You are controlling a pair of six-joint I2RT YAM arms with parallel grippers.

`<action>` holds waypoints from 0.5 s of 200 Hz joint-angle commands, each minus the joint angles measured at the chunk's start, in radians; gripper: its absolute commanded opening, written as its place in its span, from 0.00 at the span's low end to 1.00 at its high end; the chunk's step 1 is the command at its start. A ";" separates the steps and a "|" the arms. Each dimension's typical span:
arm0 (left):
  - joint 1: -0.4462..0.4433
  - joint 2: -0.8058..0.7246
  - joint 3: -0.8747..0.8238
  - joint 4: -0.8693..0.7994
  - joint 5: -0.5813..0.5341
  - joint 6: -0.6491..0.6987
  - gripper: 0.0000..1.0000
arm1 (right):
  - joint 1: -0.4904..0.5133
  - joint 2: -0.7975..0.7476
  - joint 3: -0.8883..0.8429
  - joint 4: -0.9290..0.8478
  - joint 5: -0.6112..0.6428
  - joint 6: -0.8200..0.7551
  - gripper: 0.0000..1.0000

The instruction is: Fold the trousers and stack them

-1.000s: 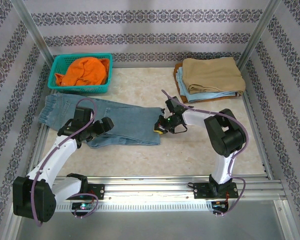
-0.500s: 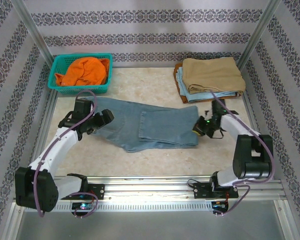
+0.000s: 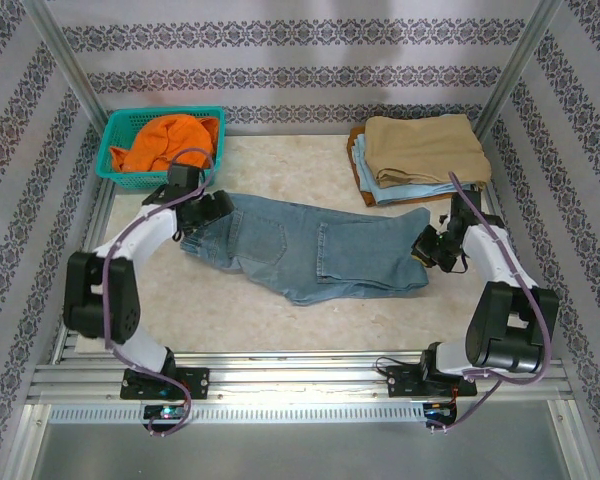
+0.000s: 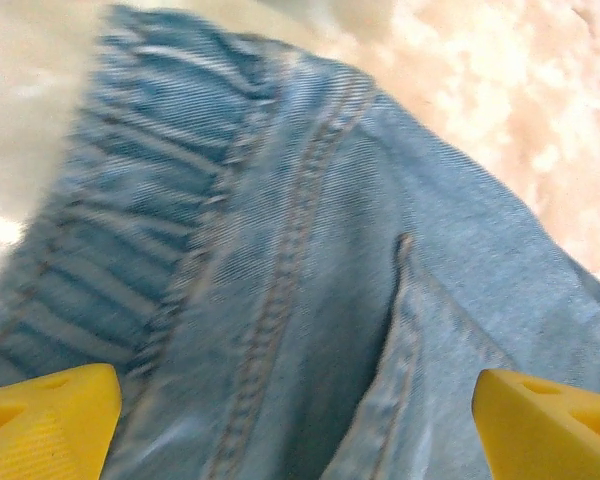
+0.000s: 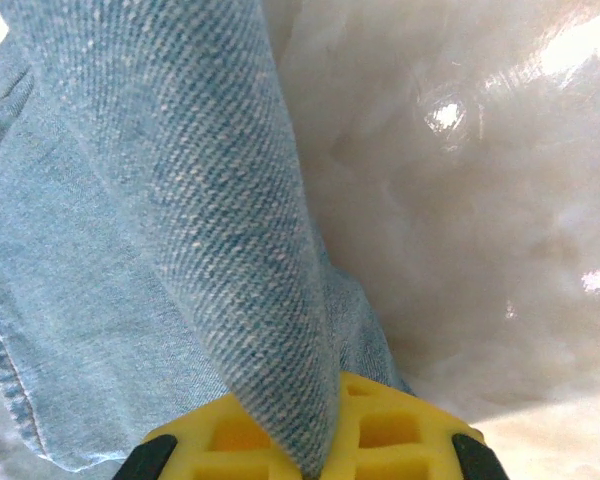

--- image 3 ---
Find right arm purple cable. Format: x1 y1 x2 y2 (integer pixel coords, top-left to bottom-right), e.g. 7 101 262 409
447 171 554 435

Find stack of folded clothes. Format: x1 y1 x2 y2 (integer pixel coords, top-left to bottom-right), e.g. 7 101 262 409
347 125 486 207

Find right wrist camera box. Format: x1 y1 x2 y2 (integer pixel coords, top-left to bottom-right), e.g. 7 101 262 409
411 225 440 260

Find slotted grey cable duct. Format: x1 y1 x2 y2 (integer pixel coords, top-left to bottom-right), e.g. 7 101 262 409
47 403 429 426

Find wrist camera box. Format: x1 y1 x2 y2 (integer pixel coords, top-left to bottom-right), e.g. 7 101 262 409
411 225 440 260
202 191 234 222

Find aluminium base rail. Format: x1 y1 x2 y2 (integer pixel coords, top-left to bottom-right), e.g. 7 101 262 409
27 349 571 401

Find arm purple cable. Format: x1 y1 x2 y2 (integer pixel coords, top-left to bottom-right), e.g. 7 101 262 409
102 148 216 437
447 171 554 435

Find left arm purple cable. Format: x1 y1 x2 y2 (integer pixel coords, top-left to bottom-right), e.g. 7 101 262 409
102 148 216 437

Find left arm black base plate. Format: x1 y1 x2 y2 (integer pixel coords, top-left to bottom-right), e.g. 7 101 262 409
119 367 211 401

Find tan folded trousers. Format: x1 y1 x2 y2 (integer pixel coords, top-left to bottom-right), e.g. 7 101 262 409
363 113 492 191

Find teal plastic basket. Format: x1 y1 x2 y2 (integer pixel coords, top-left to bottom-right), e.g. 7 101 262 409
94 106 227 190

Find light blue folded trousers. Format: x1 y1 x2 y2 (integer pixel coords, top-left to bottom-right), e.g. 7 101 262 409
352 133 474 205

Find aluminium frame post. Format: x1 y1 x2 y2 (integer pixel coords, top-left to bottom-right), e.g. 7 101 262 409
474 0 564 139
22 0 110 129

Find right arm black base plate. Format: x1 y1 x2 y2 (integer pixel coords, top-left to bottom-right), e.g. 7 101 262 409
387 363 479 400

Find orange garment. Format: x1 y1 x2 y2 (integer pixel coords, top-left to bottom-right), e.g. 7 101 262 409
109 113 220 174

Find blue denim jeans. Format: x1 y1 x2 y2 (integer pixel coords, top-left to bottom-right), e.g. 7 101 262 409
179 192 431 307

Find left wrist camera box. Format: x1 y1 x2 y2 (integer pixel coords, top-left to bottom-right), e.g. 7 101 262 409
202 191 234 222

